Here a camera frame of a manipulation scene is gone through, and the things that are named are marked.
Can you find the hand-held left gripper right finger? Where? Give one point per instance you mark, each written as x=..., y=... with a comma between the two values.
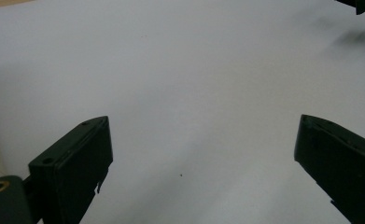
x=345, y=161

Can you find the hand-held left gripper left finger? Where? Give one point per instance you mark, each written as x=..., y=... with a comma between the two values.
x=74, y=161

